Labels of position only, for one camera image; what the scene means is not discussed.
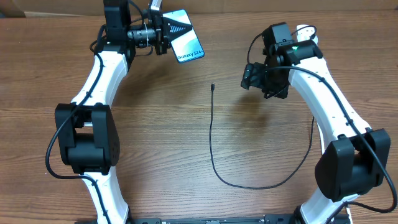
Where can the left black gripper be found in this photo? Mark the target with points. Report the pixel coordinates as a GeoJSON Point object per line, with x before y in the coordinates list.
{"type": "Point", "coordinates": [163, 27]}

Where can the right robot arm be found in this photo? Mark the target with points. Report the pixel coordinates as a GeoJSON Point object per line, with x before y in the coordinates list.
{"type": "Point", "coordinates": [354, 155]}

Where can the white power strip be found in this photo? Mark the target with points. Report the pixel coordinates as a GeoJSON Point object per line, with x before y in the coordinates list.
{"type": "Point", "coordinates": [303, 29]}

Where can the white charger plug adapter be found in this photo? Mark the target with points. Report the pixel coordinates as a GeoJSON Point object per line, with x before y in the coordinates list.
{"type": "Point", "coordinates": [306, 34]}

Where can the brown cardboard backdrop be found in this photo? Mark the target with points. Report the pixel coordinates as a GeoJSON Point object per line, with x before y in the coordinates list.
{"type": "Point", "coordinates": [22, 8]}

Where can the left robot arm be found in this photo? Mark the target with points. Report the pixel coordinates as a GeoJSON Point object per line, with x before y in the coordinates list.
{"type": "Point", "coordinates": [86, 132]}

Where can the blue Galaxy smartphone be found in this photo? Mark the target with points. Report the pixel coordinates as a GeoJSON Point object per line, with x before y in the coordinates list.
{"type": "Point", "coordinates": [187, 47]}

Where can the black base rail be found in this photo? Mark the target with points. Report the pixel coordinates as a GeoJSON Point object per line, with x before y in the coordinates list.
{"type": "Point", "coordinates": [267, 219]}

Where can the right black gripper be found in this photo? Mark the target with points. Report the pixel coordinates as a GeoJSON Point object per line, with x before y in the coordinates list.
{"type": "Point", "coordinates": [252, 78]}

